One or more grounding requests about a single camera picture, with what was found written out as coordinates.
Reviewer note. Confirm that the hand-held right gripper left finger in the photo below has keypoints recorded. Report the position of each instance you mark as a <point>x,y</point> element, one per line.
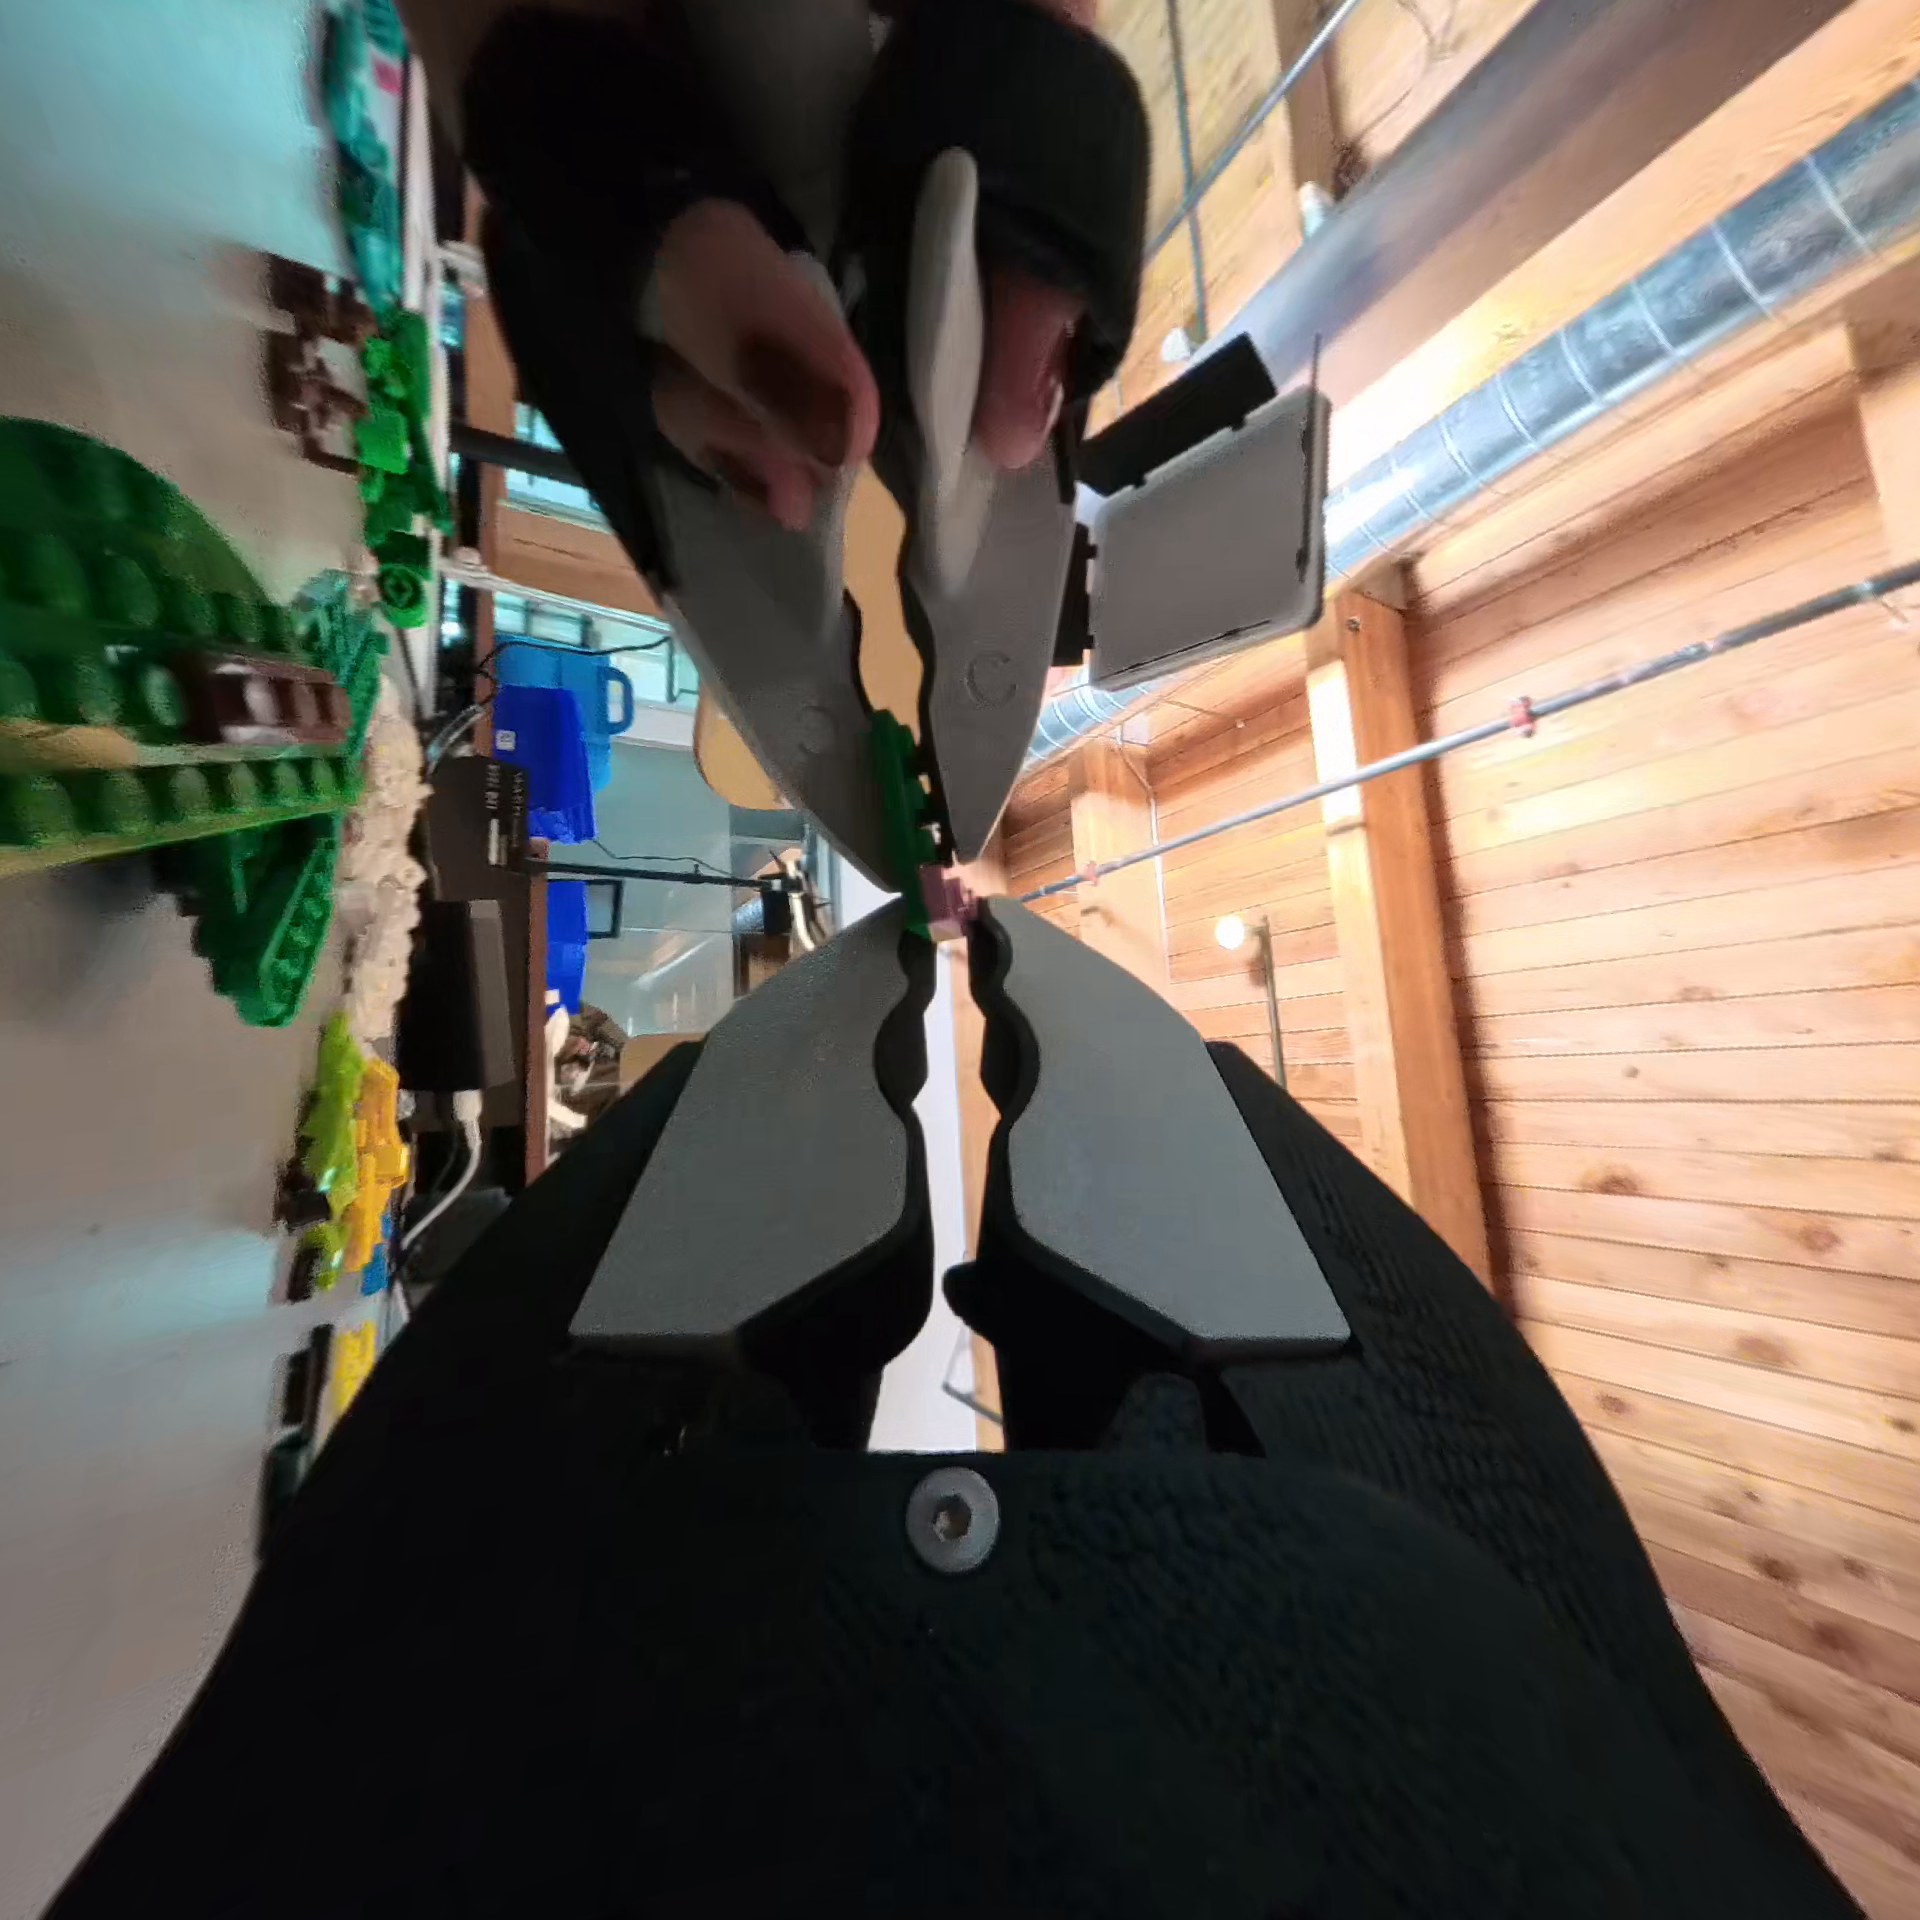
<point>750,1156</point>

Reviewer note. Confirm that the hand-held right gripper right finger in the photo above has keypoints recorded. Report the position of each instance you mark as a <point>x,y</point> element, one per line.
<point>1155,1184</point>

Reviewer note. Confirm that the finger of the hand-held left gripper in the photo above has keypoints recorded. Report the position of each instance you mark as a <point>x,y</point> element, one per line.
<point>765,630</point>
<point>997,661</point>

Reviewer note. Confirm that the pink toy brick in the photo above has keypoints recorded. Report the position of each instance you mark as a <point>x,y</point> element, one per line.
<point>949,896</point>

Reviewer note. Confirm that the person's left hand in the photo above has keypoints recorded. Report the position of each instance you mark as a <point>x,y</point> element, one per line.
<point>765,376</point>

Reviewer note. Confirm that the blue plastic bin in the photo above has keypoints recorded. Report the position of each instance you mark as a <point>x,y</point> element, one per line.
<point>547,734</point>

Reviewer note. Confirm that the black device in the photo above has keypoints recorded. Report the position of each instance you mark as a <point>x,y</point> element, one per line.
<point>458,997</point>

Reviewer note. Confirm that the black labelled box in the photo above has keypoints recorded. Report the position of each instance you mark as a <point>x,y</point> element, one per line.
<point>480,826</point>

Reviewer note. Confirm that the heap of yellow toy bricks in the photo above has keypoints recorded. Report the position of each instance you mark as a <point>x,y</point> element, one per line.
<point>359,1156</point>

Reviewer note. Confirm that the heap of green toy bricks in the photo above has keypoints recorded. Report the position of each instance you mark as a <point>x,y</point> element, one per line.
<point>399,452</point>

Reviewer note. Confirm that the cream fluffy cloth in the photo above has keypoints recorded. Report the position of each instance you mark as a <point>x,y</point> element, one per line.
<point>383,855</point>

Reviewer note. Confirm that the thin metal conduit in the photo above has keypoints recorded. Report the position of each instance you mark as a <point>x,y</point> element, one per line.
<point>1500,728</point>

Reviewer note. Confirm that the brown toy brick piece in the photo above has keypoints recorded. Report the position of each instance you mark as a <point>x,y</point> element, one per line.
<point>317,360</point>

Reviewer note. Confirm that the teal printed box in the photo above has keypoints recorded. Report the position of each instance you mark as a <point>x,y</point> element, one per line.
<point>359,136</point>

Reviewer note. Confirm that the green toy brick model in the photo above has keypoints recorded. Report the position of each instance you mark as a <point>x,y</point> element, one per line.
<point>119,675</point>

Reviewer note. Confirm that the wall lamp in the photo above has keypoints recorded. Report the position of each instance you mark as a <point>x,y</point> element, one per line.
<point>1234,933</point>

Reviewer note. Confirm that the silver ventilation duct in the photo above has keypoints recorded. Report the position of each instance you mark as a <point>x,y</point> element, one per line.
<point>1576,389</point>

